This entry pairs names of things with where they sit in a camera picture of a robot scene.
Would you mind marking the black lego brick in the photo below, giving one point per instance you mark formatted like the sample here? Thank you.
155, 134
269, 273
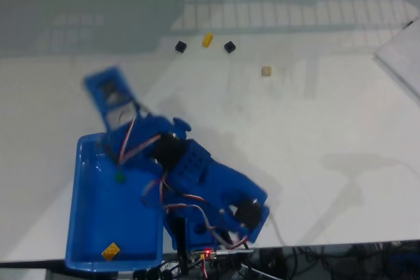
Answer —
180, 46
230, 47

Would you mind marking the narrow yellow lego brick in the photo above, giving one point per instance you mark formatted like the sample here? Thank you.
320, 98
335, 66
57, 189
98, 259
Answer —
207, 40

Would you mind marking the tan lego brick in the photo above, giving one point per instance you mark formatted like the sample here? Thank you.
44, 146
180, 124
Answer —
266, 71

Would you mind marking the green lego brick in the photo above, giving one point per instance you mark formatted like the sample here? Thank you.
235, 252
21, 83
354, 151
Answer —
119, 177

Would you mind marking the blue plastic bin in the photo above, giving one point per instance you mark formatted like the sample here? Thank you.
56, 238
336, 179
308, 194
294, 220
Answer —
92, 214

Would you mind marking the small controller circuit board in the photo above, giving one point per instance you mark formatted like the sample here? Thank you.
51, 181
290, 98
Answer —
210, 253

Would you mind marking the white panel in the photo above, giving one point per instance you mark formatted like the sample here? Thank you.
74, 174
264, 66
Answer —
403, 53

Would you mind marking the blue camera mount frame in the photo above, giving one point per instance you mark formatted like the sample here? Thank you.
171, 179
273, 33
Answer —
95, 86

